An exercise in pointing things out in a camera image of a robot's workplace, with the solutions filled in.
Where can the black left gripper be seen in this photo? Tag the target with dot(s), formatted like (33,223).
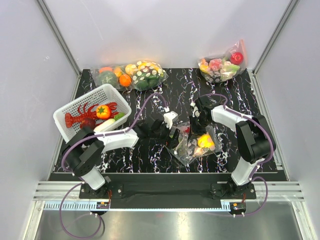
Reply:
(170,143)

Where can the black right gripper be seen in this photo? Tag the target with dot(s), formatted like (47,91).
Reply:
(194,130)

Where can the yellow toy pear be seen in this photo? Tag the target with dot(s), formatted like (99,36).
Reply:
(205,141)

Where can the clear zip top bag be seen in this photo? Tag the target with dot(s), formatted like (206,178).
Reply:
(184,152)

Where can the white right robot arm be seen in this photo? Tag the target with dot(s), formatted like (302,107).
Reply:
(255,142)

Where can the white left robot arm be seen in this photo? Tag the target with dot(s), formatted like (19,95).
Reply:
(81,153)

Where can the right bag of fake food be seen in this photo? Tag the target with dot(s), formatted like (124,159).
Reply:
(219,69)

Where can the bag of fake food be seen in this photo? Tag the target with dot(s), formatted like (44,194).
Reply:
(219,69)
(145,74)
(118,70)

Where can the middle bag of fake food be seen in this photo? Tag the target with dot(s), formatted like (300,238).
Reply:
(145,74)

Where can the left bag of fake food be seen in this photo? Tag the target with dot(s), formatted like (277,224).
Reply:
(118,70)

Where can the red toy lobster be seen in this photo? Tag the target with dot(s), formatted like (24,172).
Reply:
(85,116)

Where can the orange toy tomato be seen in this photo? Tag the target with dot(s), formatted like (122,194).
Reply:
(103,112)

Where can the orange toy orange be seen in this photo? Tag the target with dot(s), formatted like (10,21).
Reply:
(125,80)

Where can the white plastic basket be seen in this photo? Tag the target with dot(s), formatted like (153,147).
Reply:
(88,103)

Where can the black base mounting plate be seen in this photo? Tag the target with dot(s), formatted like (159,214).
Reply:
(164,191)

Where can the red toy apple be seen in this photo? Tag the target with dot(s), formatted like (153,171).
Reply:
(236,58)

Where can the green toy pumpkin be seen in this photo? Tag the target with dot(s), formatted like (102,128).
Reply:
(108,77)

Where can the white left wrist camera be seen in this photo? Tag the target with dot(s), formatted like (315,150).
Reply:
(169,118)

